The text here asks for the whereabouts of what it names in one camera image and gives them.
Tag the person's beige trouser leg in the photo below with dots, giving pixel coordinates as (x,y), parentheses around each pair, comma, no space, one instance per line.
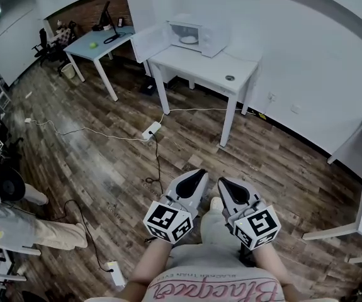
(213,228)

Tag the small white adapter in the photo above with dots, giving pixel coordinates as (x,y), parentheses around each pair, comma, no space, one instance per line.
(27,120)

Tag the person's pale shoe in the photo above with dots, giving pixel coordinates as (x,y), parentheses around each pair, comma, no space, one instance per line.
(216,202)

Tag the black box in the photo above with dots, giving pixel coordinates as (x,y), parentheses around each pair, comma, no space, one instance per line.
(147,88)

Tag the person's right forearm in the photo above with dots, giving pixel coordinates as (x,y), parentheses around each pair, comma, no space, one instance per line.
(272,266)

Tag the black office chair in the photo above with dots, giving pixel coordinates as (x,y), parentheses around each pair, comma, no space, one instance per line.
(43,44)

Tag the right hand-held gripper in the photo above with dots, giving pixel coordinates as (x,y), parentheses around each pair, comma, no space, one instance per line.
(256,228)

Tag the white table with grommet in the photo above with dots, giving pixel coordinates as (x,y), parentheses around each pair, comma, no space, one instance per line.
(199,68)

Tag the person's printed grey shirt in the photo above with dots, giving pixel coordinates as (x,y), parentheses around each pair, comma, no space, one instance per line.
(212,275)

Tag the white microwave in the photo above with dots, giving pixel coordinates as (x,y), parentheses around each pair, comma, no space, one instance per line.
(210,38)

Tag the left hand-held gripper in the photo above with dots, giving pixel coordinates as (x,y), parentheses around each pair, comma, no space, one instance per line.
(168,220)

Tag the white power strip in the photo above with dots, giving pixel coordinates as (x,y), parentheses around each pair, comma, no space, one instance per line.
(116,274)
(151,130)

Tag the person's left forearm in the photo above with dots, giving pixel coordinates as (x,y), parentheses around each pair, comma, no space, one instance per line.
(150,266)

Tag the pale waste bin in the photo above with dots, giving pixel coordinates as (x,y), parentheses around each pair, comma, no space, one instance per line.
(68,71)

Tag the pale blue table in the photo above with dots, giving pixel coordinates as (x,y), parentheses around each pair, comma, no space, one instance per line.
(105,47)

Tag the green apple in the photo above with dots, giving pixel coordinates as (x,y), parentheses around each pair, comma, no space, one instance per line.
(92,45)

